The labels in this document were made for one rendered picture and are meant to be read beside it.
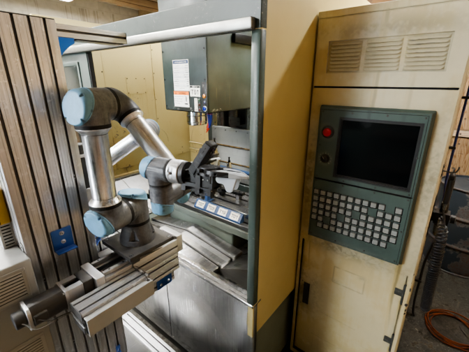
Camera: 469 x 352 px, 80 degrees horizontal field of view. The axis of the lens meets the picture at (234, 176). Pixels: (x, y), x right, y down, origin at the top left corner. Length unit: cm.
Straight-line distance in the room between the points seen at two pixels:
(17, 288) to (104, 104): 72
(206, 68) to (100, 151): 104
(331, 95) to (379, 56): 24
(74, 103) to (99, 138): 13
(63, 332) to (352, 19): 181
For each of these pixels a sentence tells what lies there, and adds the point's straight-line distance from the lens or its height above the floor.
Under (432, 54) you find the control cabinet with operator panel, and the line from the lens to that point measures 135.
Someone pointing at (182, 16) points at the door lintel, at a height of 208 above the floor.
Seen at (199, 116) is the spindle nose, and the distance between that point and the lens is 220.
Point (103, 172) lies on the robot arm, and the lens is 108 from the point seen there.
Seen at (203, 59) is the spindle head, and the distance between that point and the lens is 191.
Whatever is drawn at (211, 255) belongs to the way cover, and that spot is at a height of 72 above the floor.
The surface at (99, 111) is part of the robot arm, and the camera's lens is 103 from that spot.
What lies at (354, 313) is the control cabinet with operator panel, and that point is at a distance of 183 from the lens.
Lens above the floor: 183
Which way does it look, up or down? 19 degrees down
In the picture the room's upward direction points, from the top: straight up
